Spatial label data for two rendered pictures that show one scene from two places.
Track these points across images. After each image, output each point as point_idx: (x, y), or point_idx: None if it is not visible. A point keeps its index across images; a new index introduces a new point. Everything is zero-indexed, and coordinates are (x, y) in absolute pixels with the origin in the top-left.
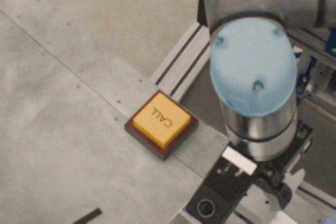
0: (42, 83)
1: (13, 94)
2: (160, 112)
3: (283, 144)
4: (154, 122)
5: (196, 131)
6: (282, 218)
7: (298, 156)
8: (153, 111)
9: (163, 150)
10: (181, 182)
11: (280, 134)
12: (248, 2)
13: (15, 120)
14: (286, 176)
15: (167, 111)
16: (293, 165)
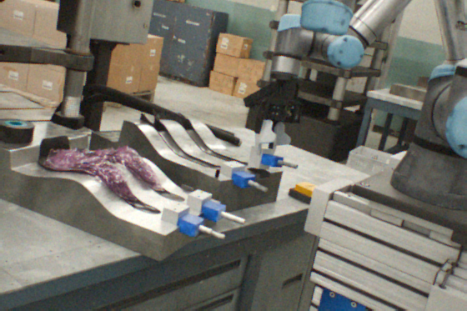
0: (320, 182)
1: (312, 176)
2: (312, 186)
3: (274, 66)
4: (306, 184)
5: (307, 203)
6: (254, 173)
7: (288, 162)
8: (312, 185)
9: (293, 188)
10: (277, 195)
11: (276, 55)
12: None
13: (298, 174)
14: (269, 121)
15: (313, 188)
16: (282, 162)
